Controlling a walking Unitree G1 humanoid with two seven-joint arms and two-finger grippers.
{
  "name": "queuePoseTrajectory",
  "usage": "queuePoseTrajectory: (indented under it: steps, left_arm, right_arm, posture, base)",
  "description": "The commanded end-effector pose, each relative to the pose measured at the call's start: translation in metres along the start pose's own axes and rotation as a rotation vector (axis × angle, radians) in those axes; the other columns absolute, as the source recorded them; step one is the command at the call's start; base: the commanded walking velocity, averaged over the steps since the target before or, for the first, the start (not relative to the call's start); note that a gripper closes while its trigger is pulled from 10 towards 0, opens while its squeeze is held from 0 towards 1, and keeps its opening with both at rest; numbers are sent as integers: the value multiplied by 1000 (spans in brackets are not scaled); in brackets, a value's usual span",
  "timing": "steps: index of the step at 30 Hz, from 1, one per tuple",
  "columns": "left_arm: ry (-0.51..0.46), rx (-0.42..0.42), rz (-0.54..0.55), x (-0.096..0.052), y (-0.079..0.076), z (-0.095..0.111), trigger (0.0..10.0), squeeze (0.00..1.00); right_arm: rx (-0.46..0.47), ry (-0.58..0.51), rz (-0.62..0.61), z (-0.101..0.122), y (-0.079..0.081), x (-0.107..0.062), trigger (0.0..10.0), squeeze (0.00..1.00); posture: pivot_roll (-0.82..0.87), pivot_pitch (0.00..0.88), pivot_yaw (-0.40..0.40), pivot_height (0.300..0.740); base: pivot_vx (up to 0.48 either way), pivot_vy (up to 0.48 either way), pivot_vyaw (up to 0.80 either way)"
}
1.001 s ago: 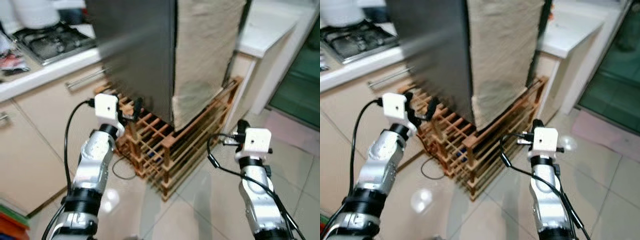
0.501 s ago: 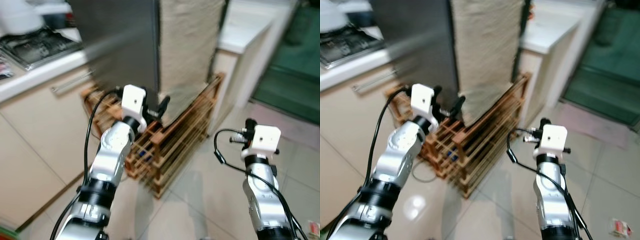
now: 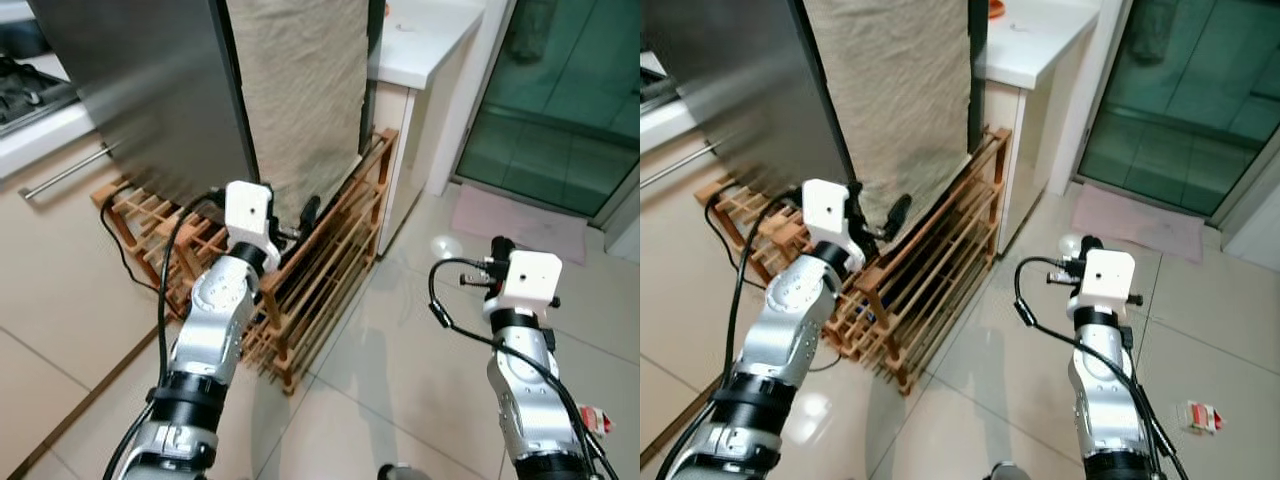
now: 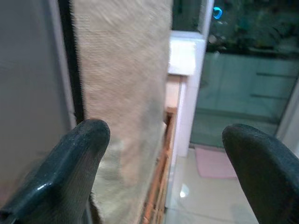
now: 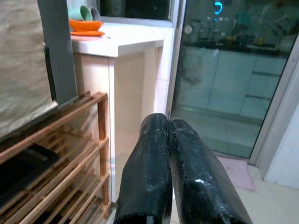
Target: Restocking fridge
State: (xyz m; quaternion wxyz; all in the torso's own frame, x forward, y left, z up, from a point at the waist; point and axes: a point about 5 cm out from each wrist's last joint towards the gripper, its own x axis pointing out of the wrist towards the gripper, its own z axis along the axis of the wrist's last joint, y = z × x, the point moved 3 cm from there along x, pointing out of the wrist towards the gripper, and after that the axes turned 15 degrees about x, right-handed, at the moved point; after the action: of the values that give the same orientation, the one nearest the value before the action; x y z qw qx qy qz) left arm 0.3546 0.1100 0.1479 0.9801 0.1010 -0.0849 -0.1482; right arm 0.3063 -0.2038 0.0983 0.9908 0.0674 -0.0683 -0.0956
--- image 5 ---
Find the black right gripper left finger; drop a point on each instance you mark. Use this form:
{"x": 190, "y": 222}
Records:
{"x": 147, "y": 168}

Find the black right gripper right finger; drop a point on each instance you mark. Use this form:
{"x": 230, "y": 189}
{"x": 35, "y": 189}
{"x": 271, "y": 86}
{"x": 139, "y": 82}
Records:
{"x": 198, "y": 177}

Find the pink floor mat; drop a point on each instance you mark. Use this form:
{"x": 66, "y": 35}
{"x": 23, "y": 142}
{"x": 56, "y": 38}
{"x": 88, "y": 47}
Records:
{"x": 236, "y": 172}

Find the low white cabinet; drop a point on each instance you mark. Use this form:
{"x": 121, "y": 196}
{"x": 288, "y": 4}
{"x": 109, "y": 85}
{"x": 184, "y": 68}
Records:
{"x": 130, "y": 93}

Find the wooden slatted rack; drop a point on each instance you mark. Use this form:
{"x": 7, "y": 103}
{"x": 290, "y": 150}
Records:
{"x": 70, "y": 168}

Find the glass sliding door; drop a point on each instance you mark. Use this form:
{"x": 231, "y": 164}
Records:
{"x": 229, "y": 77}

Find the black tray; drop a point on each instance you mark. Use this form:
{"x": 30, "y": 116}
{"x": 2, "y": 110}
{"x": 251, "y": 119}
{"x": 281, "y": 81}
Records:
{"x": 21, "y": 168}

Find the orange mat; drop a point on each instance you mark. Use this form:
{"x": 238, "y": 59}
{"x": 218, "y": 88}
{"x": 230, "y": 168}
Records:
{"x": 87, "y": 33}

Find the orange bowl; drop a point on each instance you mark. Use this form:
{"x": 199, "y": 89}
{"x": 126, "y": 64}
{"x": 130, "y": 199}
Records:
{"x": 85, "y": 25}

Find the grey cup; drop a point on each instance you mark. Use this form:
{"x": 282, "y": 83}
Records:
{"x": 95, "y": 13}

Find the green cup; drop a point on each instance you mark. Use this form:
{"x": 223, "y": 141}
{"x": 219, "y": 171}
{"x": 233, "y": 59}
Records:
{"x": 81, "y": 14}

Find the white window frame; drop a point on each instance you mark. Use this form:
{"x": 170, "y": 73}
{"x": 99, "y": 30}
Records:
{"x": 140, "y": 21}

